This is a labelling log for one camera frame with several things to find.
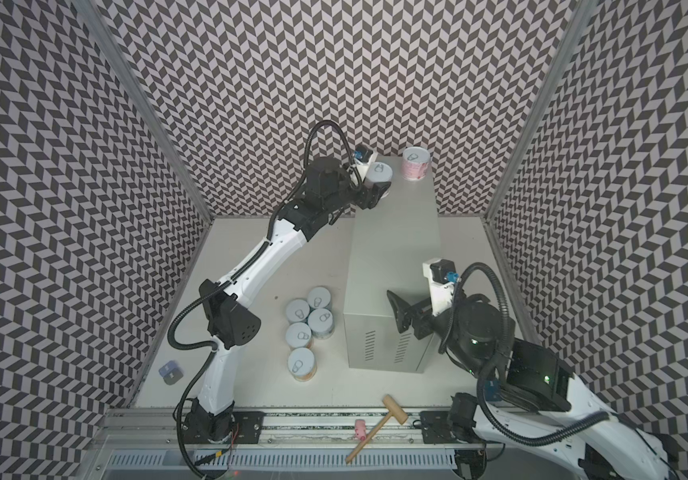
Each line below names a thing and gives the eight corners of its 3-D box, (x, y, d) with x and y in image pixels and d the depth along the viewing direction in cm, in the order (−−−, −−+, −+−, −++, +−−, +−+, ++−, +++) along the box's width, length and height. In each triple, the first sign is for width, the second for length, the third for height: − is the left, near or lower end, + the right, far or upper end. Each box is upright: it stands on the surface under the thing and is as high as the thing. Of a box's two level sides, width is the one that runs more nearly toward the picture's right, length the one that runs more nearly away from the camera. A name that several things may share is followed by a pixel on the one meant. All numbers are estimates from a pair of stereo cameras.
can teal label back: (308, 315, 94) (305, 305, 89) (310, 296, 99) (308, 286, 93) (330, 315, 94) (328, 305, 89) (331, 296, 99) (329, 286, 93)
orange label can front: (289, 382, 81) (285, 376, 77) (293, 354, 86) (289, 347, 82) (315, 382, 81) (312, 376, 77) (318, 354, 86) (315, 347, 82)
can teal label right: (309, 339, 88) (306, 332, 84) (311, 315, 93) (309, 307, 89) (333, 339, 88) (332, 332, 84) (335, 315, 93) (334, 307, 89)
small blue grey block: (161, 372, 82) (156, 369, 81) (175, 360, 85) (171, 357, 83) (171, 387, 80) (166, 384, 78) (186, 374, 82) (182, 372, 80)
